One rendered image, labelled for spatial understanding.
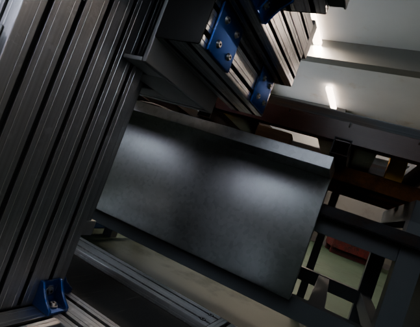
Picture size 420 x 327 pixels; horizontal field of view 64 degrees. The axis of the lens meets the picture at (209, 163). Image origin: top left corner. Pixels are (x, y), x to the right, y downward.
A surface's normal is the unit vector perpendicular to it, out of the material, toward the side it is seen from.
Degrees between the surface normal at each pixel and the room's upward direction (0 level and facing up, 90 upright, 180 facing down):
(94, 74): 90
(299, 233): 90
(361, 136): 90
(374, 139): 90
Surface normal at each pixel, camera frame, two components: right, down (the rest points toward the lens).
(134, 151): -0.35, -0.18
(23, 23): 0.84, 0.29
